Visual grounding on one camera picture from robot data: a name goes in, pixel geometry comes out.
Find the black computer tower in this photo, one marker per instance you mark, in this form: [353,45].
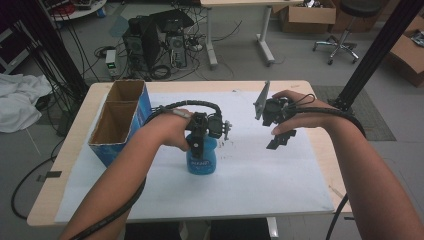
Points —
[140,43]

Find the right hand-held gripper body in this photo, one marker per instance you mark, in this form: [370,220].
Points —
[275,111]

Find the large brown cardboard box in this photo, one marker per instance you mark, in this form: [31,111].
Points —
[408,56]

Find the white cloth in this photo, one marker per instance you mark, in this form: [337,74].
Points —
[20,100]

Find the person's right hand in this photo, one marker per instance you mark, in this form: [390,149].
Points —
[313,116]

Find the person's right leg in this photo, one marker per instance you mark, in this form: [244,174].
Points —
[240,230]

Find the office chair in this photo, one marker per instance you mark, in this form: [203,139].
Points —
[345,40]

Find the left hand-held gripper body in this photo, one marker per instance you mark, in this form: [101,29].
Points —
[211,125]

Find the person's leg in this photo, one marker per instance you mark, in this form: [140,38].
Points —
[240,230]
[150,232]

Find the blue cardboard box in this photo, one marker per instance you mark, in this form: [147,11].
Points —
[115,123]

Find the white foam mat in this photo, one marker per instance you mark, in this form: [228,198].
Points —
[253,180]

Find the person's left hand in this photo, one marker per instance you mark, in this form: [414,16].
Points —
[168,128]

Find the round white table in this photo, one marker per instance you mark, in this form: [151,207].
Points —
[80,11]

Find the person's left leg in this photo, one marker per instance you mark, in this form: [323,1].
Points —
[150,232]

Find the grey floor mat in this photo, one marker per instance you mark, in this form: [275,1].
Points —
[376,120]

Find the white desk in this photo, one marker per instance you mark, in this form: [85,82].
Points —
[266,36]

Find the small white power unit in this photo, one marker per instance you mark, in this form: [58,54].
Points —
[111,61]

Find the black tape strip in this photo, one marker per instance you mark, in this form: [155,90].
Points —
[50,175]

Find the grey computer tower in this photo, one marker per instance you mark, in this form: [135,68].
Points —
[176,50]

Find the black metal stand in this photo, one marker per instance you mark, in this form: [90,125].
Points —
[376,53]

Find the blue bottle white cap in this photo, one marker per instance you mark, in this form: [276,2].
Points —
[201,165]

